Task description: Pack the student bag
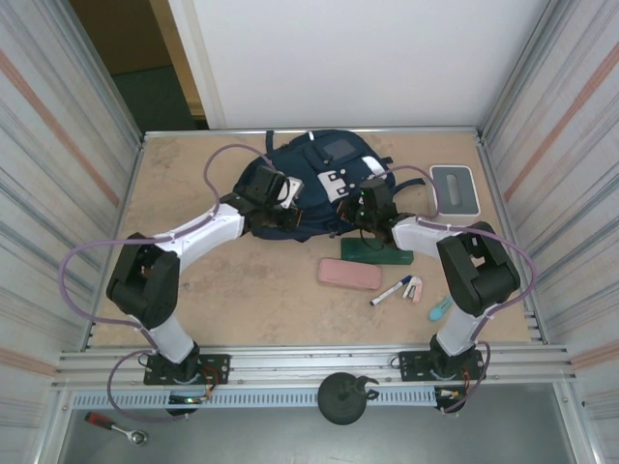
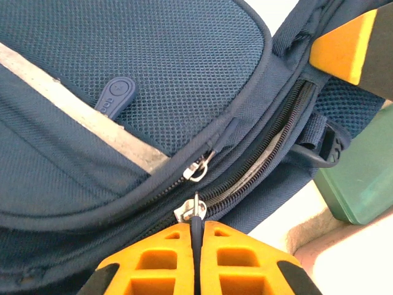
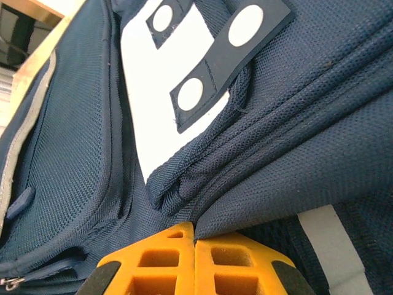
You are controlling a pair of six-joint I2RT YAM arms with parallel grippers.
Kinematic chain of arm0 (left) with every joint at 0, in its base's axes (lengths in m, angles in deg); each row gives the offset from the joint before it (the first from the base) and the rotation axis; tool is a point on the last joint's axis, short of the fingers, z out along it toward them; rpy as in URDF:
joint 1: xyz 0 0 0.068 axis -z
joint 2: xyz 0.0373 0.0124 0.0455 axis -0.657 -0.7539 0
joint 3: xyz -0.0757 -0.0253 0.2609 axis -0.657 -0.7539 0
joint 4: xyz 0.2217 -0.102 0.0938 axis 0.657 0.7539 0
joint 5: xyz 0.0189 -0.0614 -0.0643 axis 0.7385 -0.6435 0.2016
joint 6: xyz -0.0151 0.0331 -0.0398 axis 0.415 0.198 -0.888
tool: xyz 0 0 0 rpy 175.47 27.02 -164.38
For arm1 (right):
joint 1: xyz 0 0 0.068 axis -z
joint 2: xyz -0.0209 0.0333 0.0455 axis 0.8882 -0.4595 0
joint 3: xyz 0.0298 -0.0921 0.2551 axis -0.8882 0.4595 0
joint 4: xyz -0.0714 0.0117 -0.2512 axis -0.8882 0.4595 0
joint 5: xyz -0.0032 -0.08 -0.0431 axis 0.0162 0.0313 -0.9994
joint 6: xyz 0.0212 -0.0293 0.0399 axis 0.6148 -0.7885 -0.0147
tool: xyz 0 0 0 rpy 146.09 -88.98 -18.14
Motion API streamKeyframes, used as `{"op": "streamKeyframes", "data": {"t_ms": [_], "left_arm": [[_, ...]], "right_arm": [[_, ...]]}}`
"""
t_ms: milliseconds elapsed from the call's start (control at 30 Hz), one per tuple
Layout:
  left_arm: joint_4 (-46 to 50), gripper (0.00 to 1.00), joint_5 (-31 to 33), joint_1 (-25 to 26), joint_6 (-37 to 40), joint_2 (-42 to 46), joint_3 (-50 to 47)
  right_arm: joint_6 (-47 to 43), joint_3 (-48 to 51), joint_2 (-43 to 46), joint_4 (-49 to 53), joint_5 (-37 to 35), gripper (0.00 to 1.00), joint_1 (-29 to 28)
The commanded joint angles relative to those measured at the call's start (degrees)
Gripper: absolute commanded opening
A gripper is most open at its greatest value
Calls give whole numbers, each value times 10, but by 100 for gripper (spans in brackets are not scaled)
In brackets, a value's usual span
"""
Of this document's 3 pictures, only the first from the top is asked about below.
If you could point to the navy blue backpack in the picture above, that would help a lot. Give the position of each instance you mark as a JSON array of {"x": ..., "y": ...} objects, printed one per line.
[{"x": 309, "y": 159}]

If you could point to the pink pencil case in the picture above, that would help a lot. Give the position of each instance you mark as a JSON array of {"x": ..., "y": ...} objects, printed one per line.
[{"x": 348, "y": 274}]

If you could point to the blue white marker pen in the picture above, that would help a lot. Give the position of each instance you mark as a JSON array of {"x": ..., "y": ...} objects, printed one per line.
[{"x": 387, "y": 292}]

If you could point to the small pink white stapler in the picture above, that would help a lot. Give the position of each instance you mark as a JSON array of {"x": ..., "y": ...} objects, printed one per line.
[{"x": 417, "y": 290}]

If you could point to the light blue correction tape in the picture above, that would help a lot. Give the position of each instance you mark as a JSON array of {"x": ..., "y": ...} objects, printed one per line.
[{"x": 437, "y": 311}]

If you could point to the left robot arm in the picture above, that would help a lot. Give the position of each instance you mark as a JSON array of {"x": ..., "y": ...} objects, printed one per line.
[{"x": 145, "y": 285}]

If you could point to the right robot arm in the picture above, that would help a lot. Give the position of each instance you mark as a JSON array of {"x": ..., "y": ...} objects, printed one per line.
[{"x": 479, "y": 270}]

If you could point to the grey white tissue box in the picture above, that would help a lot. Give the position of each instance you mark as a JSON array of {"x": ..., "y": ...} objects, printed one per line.
[{"x": 454, "y": 212}]

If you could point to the aluminium table edge rail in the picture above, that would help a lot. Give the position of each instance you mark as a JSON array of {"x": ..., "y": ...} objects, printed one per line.
[{"x": 425, "y": 130}]

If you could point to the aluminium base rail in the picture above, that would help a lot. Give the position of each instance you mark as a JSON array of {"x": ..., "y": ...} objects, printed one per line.
[{"x": 290, "y": 360}]

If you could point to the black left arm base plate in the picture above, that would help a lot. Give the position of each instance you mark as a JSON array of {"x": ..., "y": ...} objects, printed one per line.
[{"x": 217, "y": 362}]

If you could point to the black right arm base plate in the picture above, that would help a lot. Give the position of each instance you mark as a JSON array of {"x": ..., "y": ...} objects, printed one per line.
[{"x": 411, "y": 362}]

